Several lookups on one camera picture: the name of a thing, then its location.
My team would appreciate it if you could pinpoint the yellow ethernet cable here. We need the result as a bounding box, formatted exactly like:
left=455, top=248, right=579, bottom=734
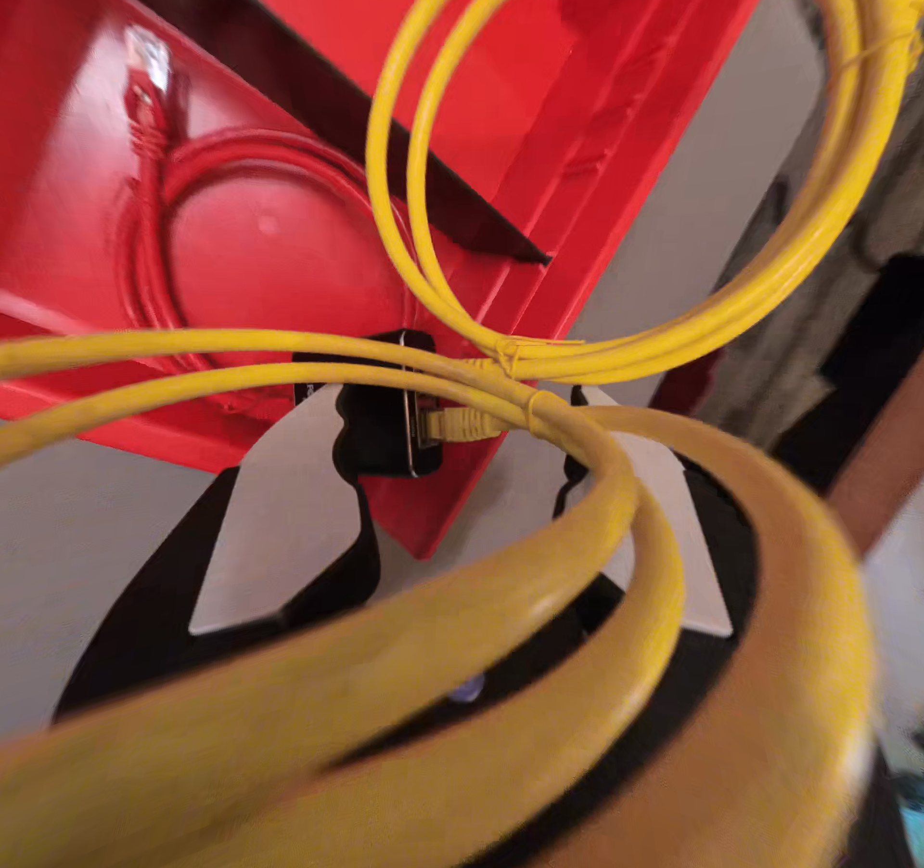
left=0, top=0, right=924, bottom=868

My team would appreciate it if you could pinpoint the red ethernet cable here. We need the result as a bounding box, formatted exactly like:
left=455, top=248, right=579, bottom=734
left=115, top=25, right=423, bottom=378

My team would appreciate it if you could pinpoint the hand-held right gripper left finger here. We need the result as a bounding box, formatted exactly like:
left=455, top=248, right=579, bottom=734
left=188, top=380, right=382, bottom=636

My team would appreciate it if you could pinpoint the black network switch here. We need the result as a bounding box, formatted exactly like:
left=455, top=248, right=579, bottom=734
left=292, top=330, right=445, bottom=479

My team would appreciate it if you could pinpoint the red plastic bin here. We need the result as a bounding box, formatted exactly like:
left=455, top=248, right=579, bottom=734
left=0, top=0, right=766, bottom=560

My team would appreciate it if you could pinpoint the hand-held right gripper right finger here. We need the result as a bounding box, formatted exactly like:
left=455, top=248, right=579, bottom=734
left=554, top=384, right=735, bottom=638

